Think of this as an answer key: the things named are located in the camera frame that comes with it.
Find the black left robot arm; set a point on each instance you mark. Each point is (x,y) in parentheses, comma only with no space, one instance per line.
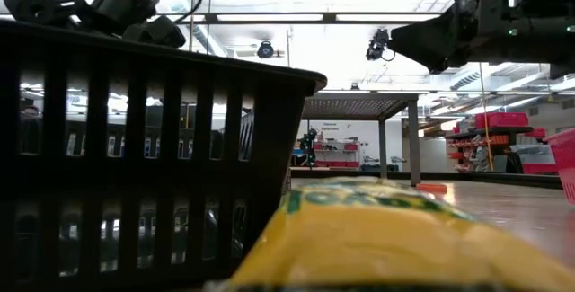
(121,4)

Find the shelf unit with red bins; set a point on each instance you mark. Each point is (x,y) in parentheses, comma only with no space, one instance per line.
(337,161)

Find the black round ceiling fixture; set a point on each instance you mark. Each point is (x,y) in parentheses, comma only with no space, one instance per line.
(265,50)

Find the black overhead frame bar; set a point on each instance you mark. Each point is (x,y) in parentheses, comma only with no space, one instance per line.
(328,18)

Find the black shelf rack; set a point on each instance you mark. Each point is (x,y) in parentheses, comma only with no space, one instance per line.
(489,131)

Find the black plastic basket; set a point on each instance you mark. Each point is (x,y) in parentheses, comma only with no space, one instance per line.
(265,126)

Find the black aluminium table frame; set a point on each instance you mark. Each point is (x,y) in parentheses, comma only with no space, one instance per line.
(471,177)

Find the red storage bin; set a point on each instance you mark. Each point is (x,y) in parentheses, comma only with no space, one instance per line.
(501,120)

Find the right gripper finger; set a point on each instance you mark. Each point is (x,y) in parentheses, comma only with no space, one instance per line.
(431,45)

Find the grey perforated metal shelf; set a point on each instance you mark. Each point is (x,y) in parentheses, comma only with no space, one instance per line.
(359,99)

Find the red plastic basket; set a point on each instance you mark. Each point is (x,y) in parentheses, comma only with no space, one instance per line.
(563,161)

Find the thin yellow pole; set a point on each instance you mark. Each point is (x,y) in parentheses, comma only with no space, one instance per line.
(485,117)

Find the small yellow crayon box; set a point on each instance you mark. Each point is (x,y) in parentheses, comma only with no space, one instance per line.
(382,247)

